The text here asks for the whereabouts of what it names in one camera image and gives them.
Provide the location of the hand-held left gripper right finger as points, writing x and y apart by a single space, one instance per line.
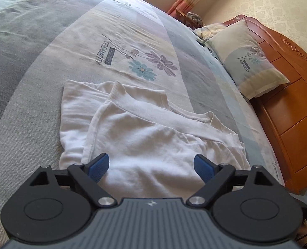
204 167

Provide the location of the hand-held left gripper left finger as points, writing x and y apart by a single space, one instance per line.
99 167

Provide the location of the white printed sweatshirt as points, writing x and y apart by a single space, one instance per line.
156 147

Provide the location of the wooden headboard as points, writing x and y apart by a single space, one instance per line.
293 109

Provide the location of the pale printed pillow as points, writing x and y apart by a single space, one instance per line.
246 62
210 29

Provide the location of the grey crumpled cloth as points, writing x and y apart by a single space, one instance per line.
194 18

